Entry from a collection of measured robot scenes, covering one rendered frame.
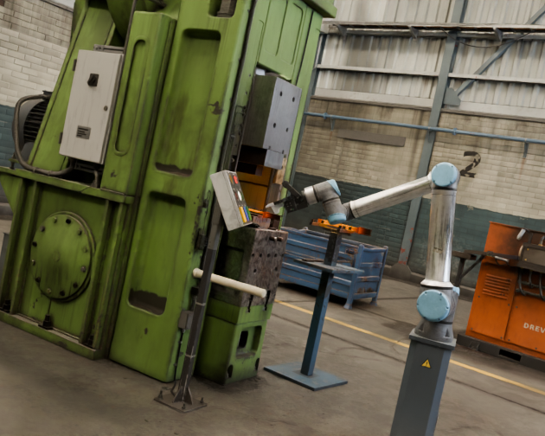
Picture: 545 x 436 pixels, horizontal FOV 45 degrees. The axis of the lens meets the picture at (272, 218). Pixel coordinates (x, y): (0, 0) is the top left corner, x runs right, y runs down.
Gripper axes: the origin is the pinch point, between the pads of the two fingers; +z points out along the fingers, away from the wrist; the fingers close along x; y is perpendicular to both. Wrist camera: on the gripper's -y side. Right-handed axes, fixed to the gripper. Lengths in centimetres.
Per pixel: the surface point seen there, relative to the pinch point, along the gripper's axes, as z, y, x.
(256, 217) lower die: 12.1, 4.0, 38.4
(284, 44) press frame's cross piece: -33, -89, 59
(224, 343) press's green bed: 51, 67, 33
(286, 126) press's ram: -20, -41, 50
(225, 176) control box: 12.1, -18.5, -27.1
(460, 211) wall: -220, 95, 776
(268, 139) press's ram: -9, -35, 35
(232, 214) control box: 14.6, -0.4, -27.0
